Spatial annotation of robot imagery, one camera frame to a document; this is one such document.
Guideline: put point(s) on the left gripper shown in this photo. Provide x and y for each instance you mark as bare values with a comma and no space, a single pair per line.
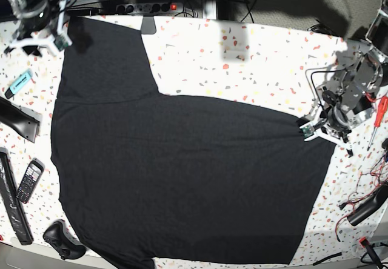
331,123

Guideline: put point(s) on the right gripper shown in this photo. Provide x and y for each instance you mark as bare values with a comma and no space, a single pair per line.
39,26

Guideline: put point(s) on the black T-shirt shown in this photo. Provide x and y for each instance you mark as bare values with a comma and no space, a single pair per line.
145,175

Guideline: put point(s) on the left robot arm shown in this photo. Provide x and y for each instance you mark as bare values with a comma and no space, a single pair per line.
361,81

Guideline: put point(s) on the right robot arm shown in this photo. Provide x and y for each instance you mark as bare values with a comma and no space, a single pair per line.
22,4

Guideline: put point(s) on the light blue highlighter marker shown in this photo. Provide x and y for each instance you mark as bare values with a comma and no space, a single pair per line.
18,83

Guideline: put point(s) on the red black tool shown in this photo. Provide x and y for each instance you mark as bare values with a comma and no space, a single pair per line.
371,253

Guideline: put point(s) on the black table clamp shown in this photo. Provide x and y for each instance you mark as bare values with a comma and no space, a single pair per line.
148,26

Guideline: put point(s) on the black remote control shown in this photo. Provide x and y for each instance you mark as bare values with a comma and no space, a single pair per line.
29,181

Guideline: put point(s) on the long black flat bar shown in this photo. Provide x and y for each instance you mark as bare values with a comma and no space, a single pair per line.
12,205

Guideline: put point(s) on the black game controller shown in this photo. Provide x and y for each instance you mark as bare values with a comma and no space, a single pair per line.
67,250

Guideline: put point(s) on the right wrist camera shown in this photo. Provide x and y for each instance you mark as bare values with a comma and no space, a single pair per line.
62,41

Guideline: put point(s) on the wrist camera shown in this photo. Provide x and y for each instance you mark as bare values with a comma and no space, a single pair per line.
307,130
62,41

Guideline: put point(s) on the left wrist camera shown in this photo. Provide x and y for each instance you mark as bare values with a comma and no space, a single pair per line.
307,130

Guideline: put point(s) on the black cylinder with wires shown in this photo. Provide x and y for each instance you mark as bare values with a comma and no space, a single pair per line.
371,205

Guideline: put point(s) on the red handled screwdriver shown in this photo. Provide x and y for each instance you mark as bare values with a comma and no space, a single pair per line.
381,110

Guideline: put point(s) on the black plastic handle part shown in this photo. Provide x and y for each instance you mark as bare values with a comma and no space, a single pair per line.
13,117

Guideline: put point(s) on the black cable strip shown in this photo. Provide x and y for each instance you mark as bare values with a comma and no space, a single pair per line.
332,256

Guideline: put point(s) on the power strip with red switch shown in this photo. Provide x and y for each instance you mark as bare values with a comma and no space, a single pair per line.
156,8

